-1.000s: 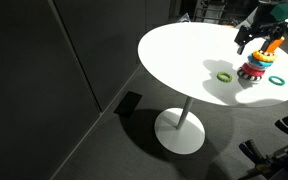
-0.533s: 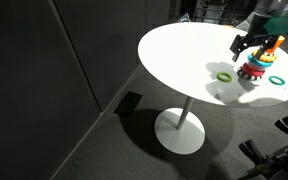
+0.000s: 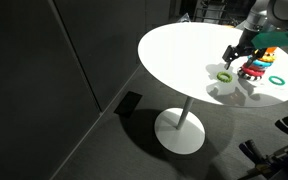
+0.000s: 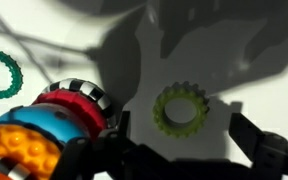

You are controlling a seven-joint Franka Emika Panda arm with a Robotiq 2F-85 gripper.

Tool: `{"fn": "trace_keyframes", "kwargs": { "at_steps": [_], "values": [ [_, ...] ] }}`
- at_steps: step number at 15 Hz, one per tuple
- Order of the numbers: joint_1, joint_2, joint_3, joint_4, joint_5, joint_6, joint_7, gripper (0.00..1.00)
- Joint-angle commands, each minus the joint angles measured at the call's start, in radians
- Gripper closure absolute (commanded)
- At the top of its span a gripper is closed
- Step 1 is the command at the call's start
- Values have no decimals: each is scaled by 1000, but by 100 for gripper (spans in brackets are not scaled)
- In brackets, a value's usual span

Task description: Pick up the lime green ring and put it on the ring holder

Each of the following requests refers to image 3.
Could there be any dark green toothed ring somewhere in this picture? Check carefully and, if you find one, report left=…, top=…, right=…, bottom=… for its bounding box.
left=268, top=75, right=286, bottom=86

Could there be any black white checkered ring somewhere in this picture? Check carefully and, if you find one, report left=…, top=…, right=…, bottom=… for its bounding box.
left=236, top=67, right=264, bottom=81

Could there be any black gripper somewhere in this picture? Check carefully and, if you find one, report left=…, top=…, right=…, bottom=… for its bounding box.
left=222, top=28, right=267, bottom=71

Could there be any orange yellow ring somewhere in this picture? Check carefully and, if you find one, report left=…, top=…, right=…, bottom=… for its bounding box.
left=256, top=50, right=277, bottom=64

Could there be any blue ring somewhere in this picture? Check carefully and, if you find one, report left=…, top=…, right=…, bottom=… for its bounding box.
left=248, top=57, right=274, bottom=69

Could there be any black flat floor panel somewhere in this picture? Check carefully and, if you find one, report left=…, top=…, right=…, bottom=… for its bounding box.
left=113, top=91, right=144, bottom=119

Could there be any red ring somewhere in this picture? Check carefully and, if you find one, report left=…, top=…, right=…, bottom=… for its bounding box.
left=240, top=63, right=267, bottom=77

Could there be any white table pedestal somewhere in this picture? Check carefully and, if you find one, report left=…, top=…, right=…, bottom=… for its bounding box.
left=154, top=96, right=206, bottom=156

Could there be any dark wire rack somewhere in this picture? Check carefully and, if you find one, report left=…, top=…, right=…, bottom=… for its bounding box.
left=193, top=0, right=239, bottom=26

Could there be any lime green toothed ring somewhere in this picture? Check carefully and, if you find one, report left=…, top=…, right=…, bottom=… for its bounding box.
left=216, top=70, right=234, bottom=84

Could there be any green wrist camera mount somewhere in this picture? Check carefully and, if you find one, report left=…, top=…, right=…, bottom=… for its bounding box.
left=250, top=30, right=288, bottom=49

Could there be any orange peg ring holder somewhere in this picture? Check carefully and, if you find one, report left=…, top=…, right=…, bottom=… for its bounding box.
left=265, top=46, right=278, bottom=55

